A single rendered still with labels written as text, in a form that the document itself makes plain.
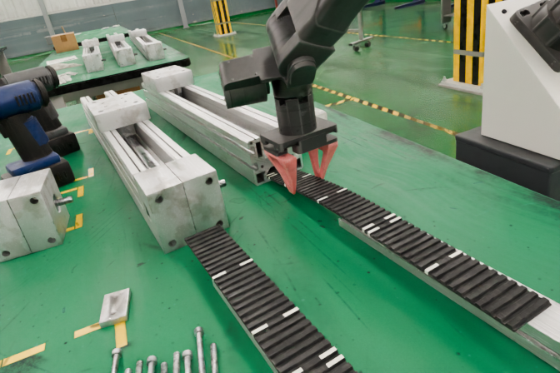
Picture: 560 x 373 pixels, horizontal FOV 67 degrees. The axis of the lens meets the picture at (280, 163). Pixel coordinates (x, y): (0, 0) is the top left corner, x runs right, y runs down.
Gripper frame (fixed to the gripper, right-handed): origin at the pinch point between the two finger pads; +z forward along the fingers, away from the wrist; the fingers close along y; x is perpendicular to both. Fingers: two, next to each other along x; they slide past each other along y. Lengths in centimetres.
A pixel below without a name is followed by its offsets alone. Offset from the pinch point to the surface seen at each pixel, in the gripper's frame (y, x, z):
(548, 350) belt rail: 1.0, 38.6, 1.5
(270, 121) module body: -2.9, -15.2, -6.1
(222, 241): 17.3, 7.5, -1.0
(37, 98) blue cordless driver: 33, -42, -16
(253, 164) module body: 3.6, -11.3, -1.0
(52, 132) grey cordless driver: 33, -63, -4
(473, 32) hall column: -272, -178, 32
